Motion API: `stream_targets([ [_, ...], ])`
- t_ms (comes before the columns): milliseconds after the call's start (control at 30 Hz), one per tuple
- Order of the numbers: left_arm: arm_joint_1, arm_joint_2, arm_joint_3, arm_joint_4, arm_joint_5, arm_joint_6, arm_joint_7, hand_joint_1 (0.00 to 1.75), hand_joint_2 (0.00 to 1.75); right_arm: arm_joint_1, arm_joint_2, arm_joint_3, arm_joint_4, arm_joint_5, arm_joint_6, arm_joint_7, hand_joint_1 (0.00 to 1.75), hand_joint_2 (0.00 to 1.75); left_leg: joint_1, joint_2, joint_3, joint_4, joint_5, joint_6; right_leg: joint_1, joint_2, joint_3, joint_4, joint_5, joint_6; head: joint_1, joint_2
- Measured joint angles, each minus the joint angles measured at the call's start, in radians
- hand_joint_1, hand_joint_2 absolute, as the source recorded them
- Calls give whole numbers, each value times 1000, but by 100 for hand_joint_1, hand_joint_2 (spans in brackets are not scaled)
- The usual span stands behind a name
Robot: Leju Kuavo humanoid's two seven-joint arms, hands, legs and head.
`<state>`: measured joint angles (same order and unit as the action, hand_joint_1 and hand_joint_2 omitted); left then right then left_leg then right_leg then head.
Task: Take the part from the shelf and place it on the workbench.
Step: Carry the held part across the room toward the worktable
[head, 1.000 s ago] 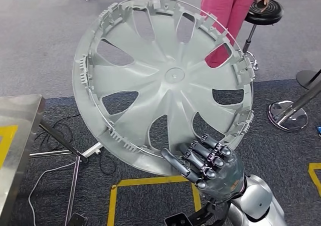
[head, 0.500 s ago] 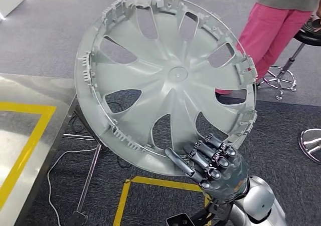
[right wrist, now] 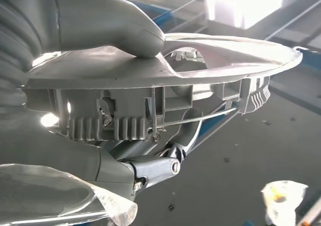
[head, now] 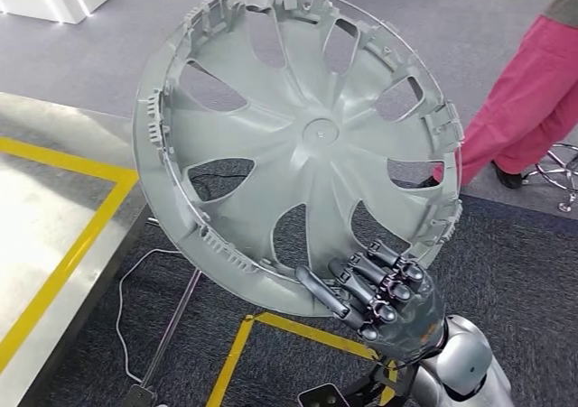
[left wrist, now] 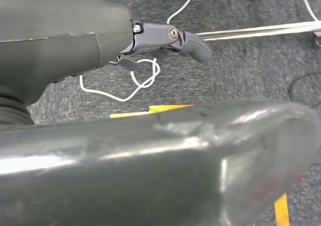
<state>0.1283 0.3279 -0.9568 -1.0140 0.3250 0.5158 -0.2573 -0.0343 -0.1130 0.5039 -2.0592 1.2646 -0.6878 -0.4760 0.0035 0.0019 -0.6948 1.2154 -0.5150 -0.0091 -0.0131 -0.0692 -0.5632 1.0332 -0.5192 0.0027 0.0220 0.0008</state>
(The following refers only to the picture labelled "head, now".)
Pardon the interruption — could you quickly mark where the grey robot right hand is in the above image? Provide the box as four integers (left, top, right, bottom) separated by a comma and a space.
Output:
295, 239, 449, 365

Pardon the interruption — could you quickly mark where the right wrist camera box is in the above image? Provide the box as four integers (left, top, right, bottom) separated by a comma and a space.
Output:
296, 383, 351, 407

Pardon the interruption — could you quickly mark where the yellow floor tape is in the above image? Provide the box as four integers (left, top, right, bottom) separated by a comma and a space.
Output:
206, 311, 400, 407

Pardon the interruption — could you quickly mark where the grey plastic wheel hubcap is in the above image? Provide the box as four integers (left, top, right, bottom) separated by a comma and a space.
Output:
131, 0, 465, 320

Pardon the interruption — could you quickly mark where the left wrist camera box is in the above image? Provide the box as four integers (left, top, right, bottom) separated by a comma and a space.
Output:
119, 384, 157, 407

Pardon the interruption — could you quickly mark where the steel workbench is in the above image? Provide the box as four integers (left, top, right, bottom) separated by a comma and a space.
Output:
0, 92, 202, 407

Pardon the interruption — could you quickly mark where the chrome stool base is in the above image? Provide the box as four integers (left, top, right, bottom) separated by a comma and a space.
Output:
523, 142, 578, 214

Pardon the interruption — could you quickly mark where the white floor cable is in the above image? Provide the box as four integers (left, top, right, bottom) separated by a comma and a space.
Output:
115, 247, 184, 386

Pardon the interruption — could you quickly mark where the yellow tape on workbench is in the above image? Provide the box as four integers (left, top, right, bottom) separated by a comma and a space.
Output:
0, 136, 140, 375

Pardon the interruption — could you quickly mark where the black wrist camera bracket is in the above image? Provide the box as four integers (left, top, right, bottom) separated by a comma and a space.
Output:
343, 356, 423, 407

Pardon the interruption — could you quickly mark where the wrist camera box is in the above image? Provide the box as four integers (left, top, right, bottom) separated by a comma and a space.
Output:
296, 383, 351, 407
119, 384, 157, 407

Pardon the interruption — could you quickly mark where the person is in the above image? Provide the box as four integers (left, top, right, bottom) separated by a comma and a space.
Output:
431, 0, 578, 191

